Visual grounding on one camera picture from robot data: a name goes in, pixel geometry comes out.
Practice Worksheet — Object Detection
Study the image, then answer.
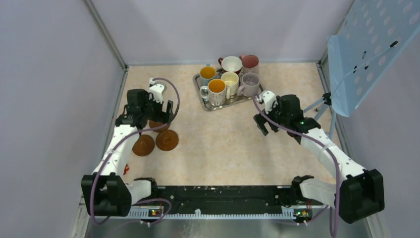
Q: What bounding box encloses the blue perforated stand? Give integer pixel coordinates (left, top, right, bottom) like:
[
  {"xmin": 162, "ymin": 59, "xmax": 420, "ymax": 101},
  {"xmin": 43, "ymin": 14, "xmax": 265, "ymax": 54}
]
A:
[{"xmin": 302, "ymin": 0, "xmax": 420, "ymax": 140}]

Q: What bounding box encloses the brown coaster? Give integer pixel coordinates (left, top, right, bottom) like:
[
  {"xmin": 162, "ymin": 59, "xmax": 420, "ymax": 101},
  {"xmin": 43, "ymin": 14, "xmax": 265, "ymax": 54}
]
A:
[
  {"xmin": 132, "ymin": 134, "xmax": 155, "ymax": 157},
  {"xmin": 149, "ymin": 120, "xmax": 170, "ymax": 133},
  {"xmin": 156, "ymin": 129, "xmax": 179, "ymax": 151}
]

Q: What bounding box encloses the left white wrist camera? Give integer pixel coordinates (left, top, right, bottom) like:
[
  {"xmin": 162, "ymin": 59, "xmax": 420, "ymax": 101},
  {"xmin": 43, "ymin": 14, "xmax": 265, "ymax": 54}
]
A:
[{"xmin": 149, "ymin": 78, "xmax": 166, "ymax": 104}]

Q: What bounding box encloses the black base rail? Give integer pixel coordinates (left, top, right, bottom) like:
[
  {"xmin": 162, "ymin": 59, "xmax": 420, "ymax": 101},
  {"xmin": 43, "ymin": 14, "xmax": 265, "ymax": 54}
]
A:
[{"xmin": 129, "ymin": 185, "xmax": 320, "ymax": 220}]

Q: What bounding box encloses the cream white mug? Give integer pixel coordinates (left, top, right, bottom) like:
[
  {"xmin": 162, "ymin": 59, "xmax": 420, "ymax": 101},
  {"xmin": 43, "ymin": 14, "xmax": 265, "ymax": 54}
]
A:
[{"xmin": 221, "ymin": 72, "xmax": 239, "ymax": 99}]

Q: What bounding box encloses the white floral family mug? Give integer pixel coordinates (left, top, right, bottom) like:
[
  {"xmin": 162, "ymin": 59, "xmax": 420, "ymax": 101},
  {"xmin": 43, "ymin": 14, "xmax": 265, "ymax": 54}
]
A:
[{"xmin": 199, "ymin": 79, "xmax": 227, "ymax": 107}]

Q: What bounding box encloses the lilac ribbed mug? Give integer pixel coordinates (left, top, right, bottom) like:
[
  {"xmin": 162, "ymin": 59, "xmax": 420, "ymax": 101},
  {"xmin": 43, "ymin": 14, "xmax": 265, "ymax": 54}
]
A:
[{"xmin": 237, "ymin": 72, "xmax": 261, "ymax": 97}]

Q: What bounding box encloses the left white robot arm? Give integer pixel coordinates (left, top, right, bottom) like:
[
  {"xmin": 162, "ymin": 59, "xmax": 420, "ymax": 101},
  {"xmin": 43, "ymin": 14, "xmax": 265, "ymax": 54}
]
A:
[{"xmin": 81, "ymin": 85, "xmax": 173, "ymax": 217}]

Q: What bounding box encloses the silver metal tray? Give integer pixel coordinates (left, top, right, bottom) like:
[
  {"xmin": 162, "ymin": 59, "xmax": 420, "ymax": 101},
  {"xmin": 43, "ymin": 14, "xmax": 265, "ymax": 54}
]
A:
[{"xmin": 192, "ymin": 67, "xmax": 265, "ymax": 112}]

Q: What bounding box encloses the red white-inside mug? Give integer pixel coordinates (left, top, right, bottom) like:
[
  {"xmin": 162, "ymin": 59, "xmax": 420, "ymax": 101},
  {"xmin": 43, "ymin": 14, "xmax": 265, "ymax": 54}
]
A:
[{"xmin": 218, "ymin": 56, "xmax": 242, "ymax": 74}]

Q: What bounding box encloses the blue butterfly mug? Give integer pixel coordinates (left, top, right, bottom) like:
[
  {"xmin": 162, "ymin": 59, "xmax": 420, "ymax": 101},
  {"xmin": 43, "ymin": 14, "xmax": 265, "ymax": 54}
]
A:
[{"xmin": 200, "ymin": 64, "xmax": 217, "ymax": 86}]

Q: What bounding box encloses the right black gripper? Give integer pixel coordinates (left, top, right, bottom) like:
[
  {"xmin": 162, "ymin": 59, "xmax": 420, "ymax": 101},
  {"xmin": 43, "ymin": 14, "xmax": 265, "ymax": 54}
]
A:
[{"xmin": 254, "ymin": 98, "xmax": 289, "ymax": 136}]

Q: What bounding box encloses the pink ghost mug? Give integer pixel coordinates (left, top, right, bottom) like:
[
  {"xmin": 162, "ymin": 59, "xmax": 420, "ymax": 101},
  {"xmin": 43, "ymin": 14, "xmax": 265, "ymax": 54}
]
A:
[{"xmin": 239, "ymin": 55, "xmax": 260, "ymax": 75}]

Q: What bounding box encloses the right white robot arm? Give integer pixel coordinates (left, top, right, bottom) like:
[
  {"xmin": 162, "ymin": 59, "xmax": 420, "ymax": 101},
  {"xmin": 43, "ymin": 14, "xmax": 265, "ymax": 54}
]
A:
[{"xmin": 252, "ymin": 91, "xmax": 385, "ymax": 224}]

